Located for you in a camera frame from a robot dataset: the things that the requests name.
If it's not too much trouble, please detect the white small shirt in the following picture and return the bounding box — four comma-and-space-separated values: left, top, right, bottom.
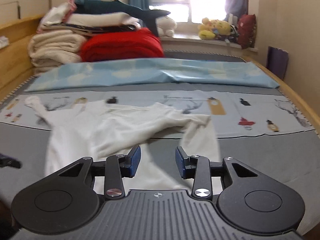
25, 96, 221, 190

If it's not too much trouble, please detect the grey printed bed sheet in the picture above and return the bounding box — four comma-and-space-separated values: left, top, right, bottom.
0, 51, 320, 235

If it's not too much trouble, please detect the light blue folded blanket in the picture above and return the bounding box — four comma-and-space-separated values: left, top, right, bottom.
27, 58, 279, 92

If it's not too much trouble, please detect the cream folded blanket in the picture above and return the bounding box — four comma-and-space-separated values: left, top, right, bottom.
27, 30, 87, 75

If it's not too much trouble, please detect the red folded blanket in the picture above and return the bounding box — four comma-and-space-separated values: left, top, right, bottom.
80, 28, 164, 62

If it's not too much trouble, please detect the dark purple board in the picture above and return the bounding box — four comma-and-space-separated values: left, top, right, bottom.
266, 46, 289, 80

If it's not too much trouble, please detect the yellow plush toy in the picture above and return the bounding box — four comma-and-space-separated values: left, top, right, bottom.
198, 18, 232, 40

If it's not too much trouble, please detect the dark red cushion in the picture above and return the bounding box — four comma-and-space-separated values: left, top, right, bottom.
237, 14, 257, 49

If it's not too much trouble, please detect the white plush toy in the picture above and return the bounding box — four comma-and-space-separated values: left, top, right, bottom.
156, 16, 177, 37

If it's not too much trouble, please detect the white folded cloth stack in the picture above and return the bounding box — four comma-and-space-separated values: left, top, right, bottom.
37, 0, 140, 36

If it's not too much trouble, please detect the dark teal shark plush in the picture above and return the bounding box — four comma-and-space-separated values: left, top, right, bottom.
74, 0, 170, 37

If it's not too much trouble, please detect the wooden bed frame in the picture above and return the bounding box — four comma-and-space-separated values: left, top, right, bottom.
0, 15, 42, 99

